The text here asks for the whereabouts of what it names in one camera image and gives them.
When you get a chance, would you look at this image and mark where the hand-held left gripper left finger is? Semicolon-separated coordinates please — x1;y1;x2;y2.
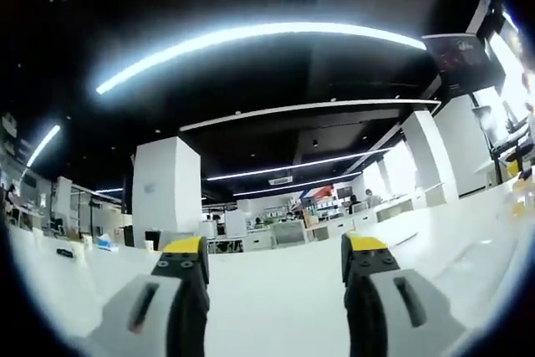
86;236;211;357

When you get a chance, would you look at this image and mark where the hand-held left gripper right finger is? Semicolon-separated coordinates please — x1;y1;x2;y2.
340;232;466;357

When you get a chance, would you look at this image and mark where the blue tissue pack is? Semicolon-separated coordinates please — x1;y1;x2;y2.
95;233;120;252

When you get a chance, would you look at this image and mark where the white square pillar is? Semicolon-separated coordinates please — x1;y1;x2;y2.
131;135;202;236

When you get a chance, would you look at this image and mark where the white office cabinet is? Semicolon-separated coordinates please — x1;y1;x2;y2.
246;221;310;251

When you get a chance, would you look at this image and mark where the white slanted pillar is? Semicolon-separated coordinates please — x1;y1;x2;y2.
400;110;460;207

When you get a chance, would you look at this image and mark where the short ceiling light strip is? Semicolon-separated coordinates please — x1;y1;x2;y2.
25;124;62;168

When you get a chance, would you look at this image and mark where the yellow and black stand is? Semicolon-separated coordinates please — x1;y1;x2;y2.
492;126;535;185

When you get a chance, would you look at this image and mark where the long ceiling light strip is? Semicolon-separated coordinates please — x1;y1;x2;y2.
94;21;428;95

